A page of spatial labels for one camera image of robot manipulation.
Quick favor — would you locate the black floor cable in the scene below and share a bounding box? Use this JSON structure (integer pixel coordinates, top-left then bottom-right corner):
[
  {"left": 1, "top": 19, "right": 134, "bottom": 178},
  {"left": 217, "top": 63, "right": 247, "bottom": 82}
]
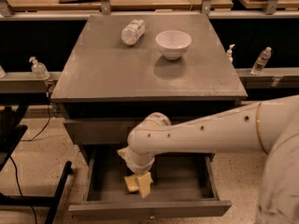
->
[{"left": 8, "top": 103, "right": 54, "bottom": 224}]

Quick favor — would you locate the left clear pump dispenser bottle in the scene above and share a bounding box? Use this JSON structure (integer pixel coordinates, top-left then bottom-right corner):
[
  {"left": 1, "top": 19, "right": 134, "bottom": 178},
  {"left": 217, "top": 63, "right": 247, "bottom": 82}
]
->
[{"left": 29, "top": 56, "right": 50, "bottom": 80}]

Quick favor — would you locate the grey wooden drawer cabinet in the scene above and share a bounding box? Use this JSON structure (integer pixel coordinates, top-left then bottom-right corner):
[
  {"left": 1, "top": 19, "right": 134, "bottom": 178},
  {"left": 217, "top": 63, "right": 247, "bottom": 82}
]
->
[{"left": 50, "top": 13, "right": 249, "bottom": 163}]

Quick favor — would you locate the open grey middle drawer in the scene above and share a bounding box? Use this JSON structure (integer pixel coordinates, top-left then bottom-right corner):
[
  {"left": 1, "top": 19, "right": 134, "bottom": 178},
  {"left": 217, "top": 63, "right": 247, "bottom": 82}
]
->
[{"left": 69, "top": 145, "right": 232, "bottom": 221}]

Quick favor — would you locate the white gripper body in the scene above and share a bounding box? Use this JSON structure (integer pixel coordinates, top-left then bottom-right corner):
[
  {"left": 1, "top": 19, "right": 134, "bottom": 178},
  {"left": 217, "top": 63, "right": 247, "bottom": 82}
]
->
[{"left": 124, "top": 147, "right": 155, "bottom": 175}]

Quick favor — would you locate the white ceramic bowl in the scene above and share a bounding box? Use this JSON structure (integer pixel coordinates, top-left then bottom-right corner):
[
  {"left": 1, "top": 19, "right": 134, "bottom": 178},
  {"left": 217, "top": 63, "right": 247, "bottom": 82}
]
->
[{"left": 155, "top": 30, "right": 192, "bottom": 60}]

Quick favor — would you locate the black stand leg left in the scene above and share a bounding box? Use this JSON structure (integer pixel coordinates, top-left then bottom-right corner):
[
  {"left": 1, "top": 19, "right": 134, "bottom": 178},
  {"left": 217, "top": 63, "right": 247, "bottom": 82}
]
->
[{"left": 0, "top": 161, "right": 73, "bottom": 224}]

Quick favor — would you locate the upright clear water bottle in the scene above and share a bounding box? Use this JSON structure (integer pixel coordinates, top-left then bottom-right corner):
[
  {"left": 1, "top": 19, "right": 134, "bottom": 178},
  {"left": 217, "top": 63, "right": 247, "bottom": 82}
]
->
[{"left": 250, "top": 47, "right": 272, "bottom": 75}]

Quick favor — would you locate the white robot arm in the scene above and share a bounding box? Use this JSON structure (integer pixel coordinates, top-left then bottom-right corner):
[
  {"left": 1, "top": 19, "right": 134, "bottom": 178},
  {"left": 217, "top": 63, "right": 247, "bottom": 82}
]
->
[{"left": 118, "top": 95, "right": 299, "bottom": 224}]

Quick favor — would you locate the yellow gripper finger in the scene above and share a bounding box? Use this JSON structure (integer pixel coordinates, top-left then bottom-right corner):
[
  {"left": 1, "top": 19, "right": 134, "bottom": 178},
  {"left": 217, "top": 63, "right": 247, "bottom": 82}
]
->
[
  {"left": 136, "top": 172, "right": 152, "bottom": 199},
  {"left": 117, "top": 147, "right": 127, "bottom": 160}
]

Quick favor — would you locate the closed grey top drawer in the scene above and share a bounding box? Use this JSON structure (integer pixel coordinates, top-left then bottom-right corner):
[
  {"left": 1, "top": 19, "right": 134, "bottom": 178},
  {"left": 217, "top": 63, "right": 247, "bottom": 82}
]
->
[{"left": 64, "top": 116, "right": 236, "bottom": 146}]

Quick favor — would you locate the yellow sponge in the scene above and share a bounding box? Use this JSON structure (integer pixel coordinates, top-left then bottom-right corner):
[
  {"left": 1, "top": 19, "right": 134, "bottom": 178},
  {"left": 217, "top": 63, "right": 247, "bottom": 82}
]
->
[{"left": 124, "top": 175, "right": 138, "bottom": 193}]

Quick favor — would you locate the lying clear plastic bottle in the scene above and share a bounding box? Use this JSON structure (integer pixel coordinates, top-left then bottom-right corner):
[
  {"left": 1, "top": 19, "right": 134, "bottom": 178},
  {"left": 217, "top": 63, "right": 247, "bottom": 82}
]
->
[{"left": 121, "top": 20, "right": 146, "bottom": 46}]

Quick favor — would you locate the small white pump bottle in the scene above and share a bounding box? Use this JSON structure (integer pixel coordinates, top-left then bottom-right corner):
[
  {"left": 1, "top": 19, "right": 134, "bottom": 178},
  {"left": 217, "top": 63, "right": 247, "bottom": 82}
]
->
[{"left": 226, "top": 44, "right": 235, "bottom": 63}]

